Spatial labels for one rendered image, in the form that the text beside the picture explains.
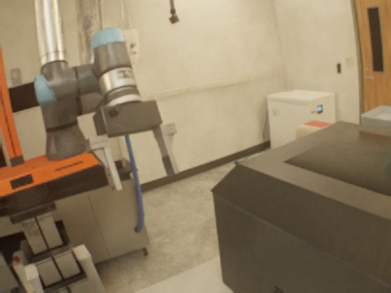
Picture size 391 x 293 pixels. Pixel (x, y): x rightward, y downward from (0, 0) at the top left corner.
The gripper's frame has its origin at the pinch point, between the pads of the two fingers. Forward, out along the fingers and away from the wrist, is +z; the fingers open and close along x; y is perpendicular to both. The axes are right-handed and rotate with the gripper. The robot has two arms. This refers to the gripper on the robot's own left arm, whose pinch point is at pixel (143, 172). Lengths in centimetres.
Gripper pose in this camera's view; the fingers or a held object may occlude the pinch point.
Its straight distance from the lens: 56.0
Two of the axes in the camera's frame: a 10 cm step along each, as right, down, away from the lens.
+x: 7.1, -1.5, 6.9
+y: 6.3, -3.0, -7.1
